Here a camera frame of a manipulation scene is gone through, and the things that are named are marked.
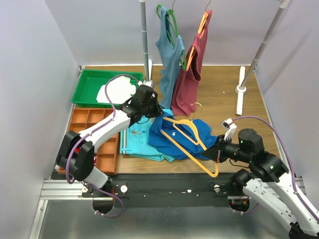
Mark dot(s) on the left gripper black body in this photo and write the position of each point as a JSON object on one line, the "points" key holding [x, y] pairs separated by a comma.
{"points": [[154, 109]]}

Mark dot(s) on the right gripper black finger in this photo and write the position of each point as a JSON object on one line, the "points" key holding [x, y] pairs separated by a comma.
{"points": [[211, 153], [219, 144]]}

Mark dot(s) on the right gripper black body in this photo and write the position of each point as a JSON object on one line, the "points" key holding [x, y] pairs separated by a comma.
{"points": [[231, 150]]}

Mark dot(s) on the blue tank top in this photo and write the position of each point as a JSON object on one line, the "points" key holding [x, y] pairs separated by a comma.
{"points": [[183, 135]]}

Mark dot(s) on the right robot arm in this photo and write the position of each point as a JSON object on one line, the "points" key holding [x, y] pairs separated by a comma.
{"points": [[269, 182]]}

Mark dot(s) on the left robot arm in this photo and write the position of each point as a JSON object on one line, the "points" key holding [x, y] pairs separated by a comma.
{"points": [[80, 166]]}

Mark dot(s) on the maroon hanging tank top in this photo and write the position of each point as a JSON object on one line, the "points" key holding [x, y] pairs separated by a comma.
{"points": [[186, 87]]}

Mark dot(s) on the grey-blue hanging tank top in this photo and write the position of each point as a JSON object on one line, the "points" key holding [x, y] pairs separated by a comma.
{"points": [[166, 86]]}

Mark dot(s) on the orange hanger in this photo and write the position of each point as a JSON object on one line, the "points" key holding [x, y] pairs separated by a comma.
{"points": [[200, 33]]}

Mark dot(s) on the green hanger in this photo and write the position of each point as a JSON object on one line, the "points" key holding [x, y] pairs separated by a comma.
{"points": [[170, 43]]}

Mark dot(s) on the left white rack foot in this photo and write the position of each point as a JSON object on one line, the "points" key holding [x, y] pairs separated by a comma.
{"points": [[148, 70]]}

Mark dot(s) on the white rack foot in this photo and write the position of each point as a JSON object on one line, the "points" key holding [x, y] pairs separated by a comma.
{"points": [[240, 92], [148, 70]]}

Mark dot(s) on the white garment in tray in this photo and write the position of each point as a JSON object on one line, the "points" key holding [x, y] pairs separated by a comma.
{"points": [[118, 91]]}

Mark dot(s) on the turquoise folded shorts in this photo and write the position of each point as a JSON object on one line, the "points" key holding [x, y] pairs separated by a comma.
{"points": [[134, 142]]}

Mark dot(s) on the green plastic tray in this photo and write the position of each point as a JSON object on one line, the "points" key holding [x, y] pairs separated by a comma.
{"points": [[90, 83]]}

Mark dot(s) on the right white rack foot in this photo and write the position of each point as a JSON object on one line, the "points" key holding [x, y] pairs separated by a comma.
{"points": [[240, 92]]}

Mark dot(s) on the orange compartment organizer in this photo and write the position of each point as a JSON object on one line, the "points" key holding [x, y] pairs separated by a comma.
{"points": [[107, 153]]}

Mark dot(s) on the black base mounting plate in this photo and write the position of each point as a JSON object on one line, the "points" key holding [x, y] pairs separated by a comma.
{"points": [[171, 190]]}

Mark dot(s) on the left metal rack pole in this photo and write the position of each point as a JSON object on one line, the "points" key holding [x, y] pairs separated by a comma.
{"points": [[144, 30]]}

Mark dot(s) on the metal rack pole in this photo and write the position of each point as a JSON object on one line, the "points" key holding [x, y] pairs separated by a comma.
{"points": [[144, 30], [262, 47]]}

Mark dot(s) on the right metal rack pole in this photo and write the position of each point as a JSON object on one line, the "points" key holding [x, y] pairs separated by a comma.
{"points": [[262, 47]]}

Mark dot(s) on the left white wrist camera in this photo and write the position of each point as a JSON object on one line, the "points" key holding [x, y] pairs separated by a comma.
{"points": [[149, 83]]}

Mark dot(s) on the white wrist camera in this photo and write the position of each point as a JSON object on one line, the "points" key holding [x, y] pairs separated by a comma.
{"points": [[149, 83], [230, 128]]}

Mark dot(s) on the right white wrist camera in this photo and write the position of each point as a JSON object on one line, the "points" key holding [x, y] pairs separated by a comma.
{"points": [[230, 128]]}

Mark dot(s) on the aluminium frame rail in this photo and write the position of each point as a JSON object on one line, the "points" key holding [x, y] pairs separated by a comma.
{"points": [[62, 191]]}

